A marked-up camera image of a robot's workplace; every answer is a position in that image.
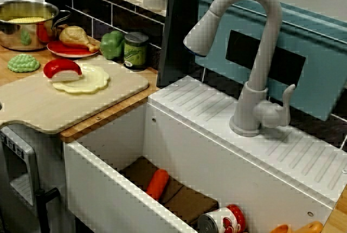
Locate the red white sushi toy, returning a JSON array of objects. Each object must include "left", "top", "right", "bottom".
[{"left": 43, "top": 59, "right": 83, "bottom": 83}]

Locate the green toy grape bunch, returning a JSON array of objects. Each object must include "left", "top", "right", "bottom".
[{"left": 7, "top": 54, "right": 41, "bottom": 73}]

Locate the white toy sink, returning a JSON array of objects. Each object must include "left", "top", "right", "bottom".
[{"left": 62, "top": 75, "right": 343, "bottom": 233}]

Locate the light wooden cutting board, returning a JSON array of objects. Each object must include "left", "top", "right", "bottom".
[{"left": 0, "top": 54, "right": 150, "bottom": 135}]

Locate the green pea can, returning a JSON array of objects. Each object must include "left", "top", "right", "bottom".
[{"left": 124, "top": 32, "right": 150, "bottom": 72}]

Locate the orange toy carrot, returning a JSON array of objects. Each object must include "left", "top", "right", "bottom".
[{"left": 146, "top": 169, "right": 170, "bottom": 201}]

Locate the cream flower-shaped plate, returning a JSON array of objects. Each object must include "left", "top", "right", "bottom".
[{"left": 52, "top": 63, "right": 112, "bottom": 95}]

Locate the green toy bell pepper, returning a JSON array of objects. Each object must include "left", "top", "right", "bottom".
[{"left": 100, "top": 30, "right": 126, "bottom": 61}]

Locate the grey toy faucet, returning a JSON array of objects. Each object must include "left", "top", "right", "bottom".
[{"left": 183, "top": 0, "right": 297, "bottom": 138}]

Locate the brown cloth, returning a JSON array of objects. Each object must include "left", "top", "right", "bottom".
[{"left": 119, "top": 156, "right": 219, "bottom": 225}]

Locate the toy chicken drumstick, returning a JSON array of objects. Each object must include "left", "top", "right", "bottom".
[{"left": 59, "top": 25, "right": 100, "bottom": 53}]

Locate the red plate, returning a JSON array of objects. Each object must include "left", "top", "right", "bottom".
[{"left": 46, "top": 40, "right": 101, "bottom": 59}]

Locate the red white tomato can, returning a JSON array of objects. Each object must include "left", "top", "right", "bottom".
[{"left": 197, "top": 204, "right": 247, "bottom": 233}]

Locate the teal plastic box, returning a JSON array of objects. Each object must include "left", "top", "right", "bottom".
[{"left": 194, "top": 0, "right": 347, "bottom": 122}]

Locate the grey dispenser panel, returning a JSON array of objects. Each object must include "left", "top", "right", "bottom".
[{"left": 0, "top": 126, "right": 41, "bottom": 217}]

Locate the steel cooking pot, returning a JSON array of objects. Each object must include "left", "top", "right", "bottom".
[{"left": 0, "top": 0, "right": 72, "bottom": 51}]

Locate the orange toy pan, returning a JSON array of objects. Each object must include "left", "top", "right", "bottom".
[{"left": 269, "top": 221, "right": 324, "bottom": 233}]

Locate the wooden stove countertop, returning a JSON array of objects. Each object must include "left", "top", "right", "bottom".
[{"left": 322, "top": 197, "right": 347, "bottom": 233}]

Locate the dark vertical post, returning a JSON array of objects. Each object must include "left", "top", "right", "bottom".
[{"left": 157, "top": 0, "right": 208, "bottom": 87}]

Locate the black cabinet handle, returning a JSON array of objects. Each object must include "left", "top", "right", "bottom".
[{"left": 35, "top": 187, "right": 60, "bottom": 233}]

